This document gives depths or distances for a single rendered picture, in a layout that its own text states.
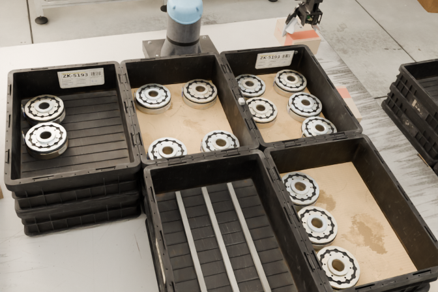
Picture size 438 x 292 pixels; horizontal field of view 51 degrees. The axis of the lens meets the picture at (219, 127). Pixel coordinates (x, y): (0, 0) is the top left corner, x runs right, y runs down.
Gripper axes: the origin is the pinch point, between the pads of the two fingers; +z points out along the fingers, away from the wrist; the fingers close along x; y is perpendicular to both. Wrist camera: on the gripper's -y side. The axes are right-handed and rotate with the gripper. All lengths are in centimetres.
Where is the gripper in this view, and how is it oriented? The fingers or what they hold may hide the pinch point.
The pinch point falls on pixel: (297, 33)
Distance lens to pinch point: 190.5
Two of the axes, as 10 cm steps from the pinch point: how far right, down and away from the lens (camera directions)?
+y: 3.3, 7.1, -6.2
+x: 9.4, -1.7, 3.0
